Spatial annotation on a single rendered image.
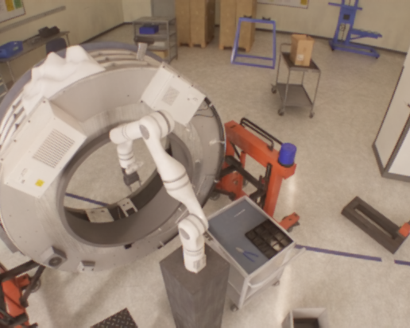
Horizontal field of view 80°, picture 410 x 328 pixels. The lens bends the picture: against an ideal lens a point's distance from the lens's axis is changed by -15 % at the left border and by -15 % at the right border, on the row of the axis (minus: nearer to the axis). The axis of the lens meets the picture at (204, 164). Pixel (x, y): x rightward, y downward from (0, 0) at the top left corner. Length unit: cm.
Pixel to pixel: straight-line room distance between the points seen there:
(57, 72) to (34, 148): 36
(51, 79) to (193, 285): 108
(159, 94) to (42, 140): 53
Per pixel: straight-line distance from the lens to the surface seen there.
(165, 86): 127
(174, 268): 136
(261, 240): 200
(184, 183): 100
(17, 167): 118
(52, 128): 112
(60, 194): 144
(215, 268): 135
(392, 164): 398
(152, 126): 92
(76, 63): 132
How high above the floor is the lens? 228
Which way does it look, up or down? 40 degrees down
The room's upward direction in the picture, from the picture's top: straight up
